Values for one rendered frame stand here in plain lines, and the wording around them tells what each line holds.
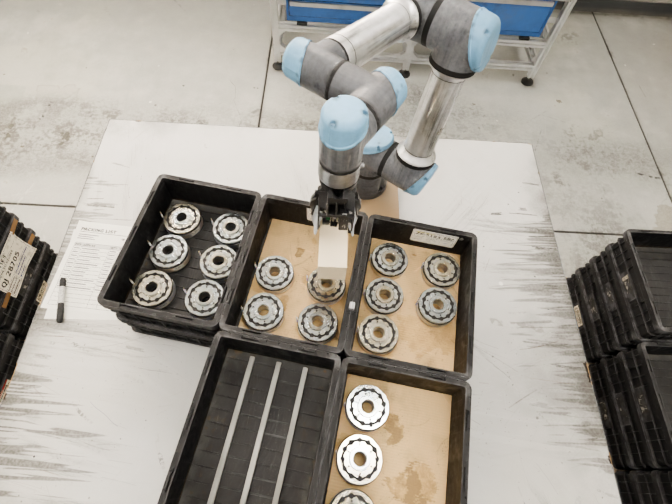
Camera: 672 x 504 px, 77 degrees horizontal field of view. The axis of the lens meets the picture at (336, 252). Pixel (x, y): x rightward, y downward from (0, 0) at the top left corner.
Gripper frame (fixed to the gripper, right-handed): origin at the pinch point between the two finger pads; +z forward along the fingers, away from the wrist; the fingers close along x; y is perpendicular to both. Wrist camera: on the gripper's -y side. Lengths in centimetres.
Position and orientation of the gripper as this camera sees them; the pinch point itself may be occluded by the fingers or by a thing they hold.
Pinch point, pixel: (333, 222)
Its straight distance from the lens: 95.9
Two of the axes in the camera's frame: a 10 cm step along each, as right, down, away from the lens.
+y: -0.3, 8.8, -4.7
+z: -0.5, 4.7, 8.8
